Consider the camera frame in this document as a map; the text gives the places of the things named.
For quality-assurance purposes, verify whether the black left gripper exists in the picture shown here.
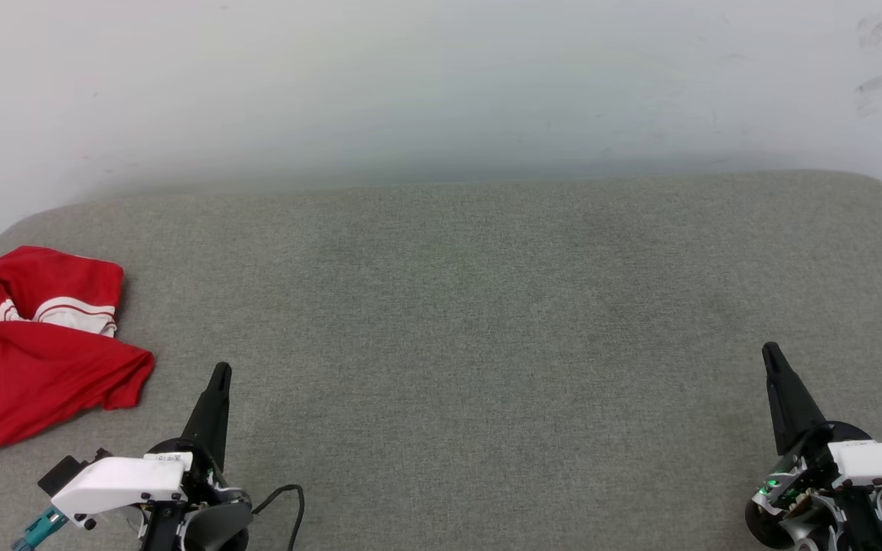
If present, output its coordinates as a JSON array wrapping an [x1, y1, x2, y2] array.
[[147, 362, 253, 514]]

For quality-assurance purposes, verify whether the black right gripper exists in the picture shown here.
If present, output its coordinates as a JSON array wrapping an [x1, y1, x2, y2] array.
[[750, 341, 882, 551]]

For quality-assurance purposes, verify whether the red and white shirt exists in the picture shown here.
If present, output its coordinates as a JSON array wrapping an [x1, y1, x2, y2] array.
[[0, 246, 155, 465]]

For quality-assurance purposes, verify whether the thin black cable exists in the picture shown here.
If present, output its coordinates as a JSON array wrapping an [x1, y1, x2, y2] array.
[[253, 484, 306, 551]]

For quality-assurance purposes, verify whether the teal cable connector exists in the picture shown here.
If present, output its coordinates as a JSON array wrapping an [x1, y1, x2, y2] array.
[[11, 509, 68, 551]]

